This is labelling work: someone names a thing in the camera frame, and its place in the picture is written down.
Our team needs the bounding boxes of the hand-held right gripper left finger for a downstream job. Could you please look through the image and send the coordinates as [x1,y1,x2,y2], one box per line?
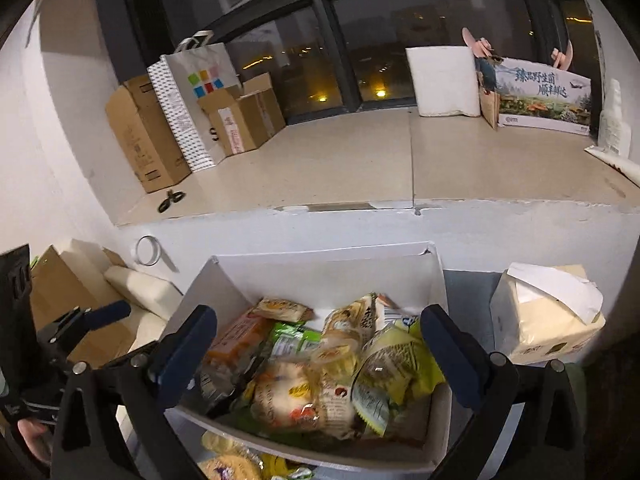
[50,304,218,480]

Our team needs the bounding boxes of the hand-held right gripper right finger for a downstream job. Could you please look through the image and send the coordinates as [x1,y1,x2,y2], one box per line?
[420,304,586,480]

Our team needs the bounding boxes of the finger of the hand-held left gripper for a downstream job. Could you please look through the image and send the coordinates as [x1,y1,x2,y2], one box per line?
[97,341,166,367]
[37,301,132,357]

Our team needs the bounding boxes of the pile of snack packets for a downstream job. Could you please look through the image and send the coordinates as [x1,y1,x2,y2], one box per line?
[200,292,447,441]

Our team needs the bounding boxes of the white cardboard box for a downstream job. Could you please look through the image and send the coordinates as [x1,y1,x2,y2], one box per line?
[165,241,453,473]

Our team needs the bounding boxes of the person's left hand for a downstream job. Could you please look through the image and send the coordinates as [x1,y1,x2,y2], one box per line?
[15,417,56,466]

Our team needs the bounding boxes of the white cushion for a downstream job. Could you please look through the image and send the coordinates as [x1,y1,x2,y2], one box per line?
[102,265,183,361]

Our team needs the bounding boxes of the brown cardboard sheet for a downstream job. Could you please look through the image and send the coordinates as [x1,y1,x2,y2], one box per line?
[27,244,141,366]

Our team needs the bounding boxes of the clear tape roll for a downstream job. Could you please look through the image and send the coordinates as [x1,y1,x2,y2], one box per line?
[135,235,162,266]

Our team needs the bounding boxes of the yellow tissue pack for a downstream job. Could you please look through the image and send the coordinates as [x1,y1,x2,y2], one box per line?
[490,261,607,366]

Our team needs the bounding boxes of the round yellow cracker packet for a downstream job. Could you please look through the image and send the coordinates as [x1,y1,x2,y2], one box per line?
[197,430,263,480]

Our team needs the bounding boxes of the black scissors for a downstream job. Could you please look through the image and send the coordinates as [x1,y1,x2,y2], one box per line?
[157,190,187,213]

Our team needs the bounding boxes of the green yellow snack packet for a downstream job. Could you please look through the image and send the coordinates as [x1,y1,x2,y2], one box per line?
[260,455,316,480]

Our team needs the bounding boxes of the tall brown cardboard box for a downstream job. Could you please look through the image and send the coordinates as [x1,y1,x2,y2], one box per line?
[105,74,193,194]

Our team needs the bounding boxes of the white dotted paper bag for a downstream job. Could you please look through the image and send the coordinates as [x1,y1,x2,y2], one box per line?
[146,31,243,173]

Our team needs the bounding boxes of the small open cardboard box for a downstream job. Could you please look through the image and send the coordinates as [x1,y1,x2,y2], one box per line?
[197,72,287,157]

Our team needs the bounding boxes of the white paper towel pack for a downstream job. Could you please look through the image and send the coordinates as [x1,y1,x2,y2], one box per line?
[405,45,482,118]

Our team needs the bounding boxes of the printed landscape display box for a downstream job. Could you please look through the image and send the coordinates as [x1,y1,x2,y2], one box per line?
[461,27,593,137]

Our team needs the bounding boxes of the white plastic bottle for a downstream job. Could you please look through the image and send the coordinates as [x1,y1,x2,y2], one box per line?
[597,78,633,157]

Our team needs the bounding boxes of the dark framed window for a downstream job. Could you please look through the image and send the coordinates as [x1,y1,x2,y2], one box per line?
[92,0,606,126]

